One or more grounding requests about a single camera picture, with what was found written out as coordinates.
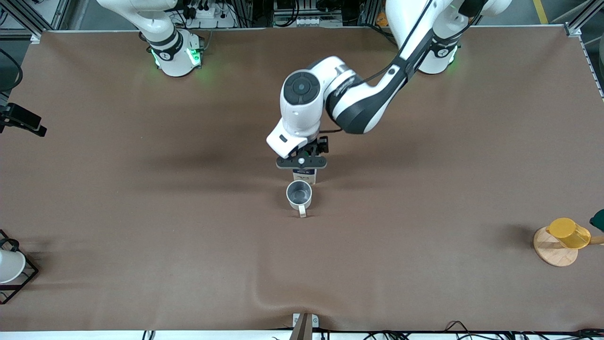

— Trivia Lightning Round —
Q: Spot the yellow plastic cup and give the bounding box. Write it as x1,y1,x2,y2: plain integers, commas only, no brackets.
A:
546,217,592,250

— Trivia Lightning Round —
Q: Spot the aluminium frame profile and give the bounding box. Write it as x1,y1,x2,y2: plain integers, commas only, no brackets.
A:
563,0,604,48
7,0,71,44

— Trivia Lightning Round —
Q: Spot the metal clamp bracket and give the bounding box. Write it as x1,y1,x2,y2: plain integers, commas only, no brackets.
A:
289,312,320,340

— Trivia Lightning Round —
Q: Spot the white cup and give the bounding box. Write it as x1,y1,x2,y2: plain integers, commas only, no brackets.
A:
0,249,27,284

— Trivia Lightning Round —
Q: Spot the blue white milk carton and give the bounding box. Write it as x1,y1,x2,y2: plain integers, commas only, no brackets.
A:
292,168,317,186

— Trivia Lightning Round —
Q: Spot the white power strip with plugs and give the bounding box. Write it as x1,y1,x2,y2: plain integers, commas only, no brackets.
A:
187,2,237,29

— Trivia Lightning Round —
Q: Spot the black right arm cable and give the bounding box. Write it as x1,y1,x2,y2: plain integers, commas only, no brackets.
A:
0,47,24,93

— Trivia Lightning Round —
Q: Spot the long white power strip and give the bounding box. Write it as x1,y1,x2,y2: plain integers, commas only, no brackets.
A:
296,16,344,27

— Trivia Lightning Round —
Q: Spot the grey ceramic mug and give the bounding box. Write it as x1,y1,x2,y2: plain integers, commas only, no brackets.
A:
285,180,313,219

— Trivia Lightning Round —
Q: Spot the black wire rack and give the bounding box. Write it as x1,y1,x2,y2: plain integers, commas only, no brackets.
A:
0,229,40,306

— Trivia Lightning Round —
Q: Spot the brown table cover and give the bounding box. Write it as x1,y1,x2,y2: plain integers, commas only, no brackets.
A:
0,26,604,332

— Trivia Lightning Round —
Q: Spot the round wooden cup stand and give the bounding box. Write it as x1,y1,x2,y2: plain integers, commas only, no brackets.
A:
533,227,604,268

